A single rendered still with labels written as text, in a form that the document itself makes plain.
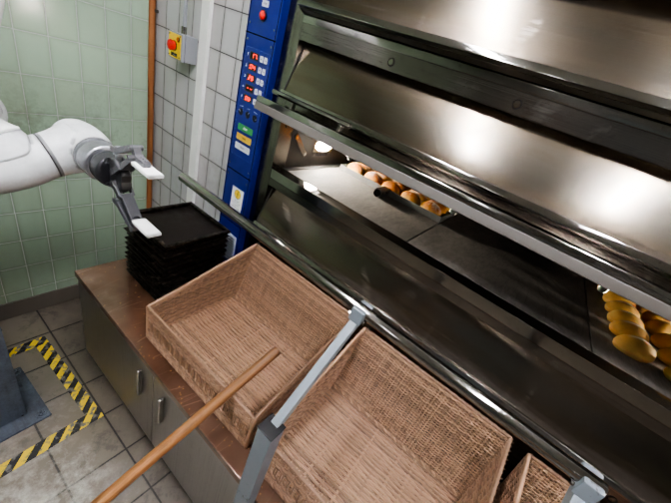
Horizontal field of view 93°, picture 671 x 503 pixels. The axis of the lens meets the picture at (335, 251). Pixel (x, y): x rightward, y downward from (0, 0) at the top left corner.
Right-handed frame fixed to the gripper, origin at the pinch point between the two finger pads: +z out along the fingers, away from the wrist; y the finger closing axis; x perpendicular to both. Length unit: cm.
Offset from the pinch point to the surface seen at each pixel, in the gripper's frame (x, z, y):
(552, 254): -46, 68, -17
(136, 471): 13, 21, 60
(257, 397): -24, 23, 66
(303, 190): -60, -9, 7
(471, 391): -23, 69, 7
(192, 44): -58, -82, -24
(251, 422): -11, 32, 53
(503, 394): -58, 82, 29
